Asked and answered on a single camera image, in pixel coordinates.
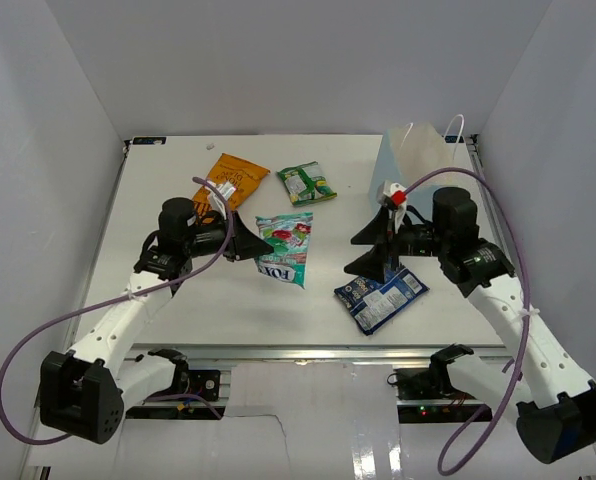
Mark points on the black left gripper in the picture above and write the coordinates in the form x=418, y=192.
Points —
x=245, y=244

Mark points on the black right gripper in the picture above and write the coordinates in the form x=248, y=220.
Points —
x=372, y=263

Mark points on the teal Fox's mint bag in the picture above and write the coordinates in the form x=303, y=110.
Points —
x=289, y=236

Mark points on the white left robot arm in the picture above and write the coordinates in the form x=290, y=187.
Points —
x=86, y=391

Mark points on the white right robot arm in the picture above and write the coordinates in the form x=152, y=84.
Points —
x=552, y=401

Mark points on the blue cookie bag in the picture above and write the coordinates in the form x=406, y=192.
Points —
x=372, y=304

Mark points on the orange potato chips bag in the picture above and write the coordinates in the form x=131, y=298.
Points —
x=244, y=176

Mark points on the green snack bag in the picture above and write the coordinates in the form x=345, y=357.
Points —
x=306, y=184

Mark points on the light blue paper bag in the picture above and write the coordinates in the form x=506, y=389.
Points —
x=408, y=153

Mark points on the black label sticker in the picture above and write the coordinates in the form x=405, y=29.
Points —
x=149, y=140

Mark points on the white front cardboard panel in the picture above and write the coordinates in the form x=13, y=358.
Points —
x=282, y=421

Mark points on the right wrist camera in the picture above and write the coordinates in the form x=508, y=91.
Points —
x=393, y=197

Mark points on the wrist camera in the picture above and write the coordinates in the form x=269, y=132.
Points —
x=393, y=197
x=219, y=194

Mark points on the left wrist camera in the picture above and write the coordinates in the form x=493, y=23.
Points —
x=219, y=194

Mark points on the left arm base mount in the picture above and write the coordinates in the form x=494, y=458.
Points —
x=203, y=383

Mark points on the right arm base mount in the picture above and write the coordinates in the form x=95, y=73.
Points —
x=416, y=384

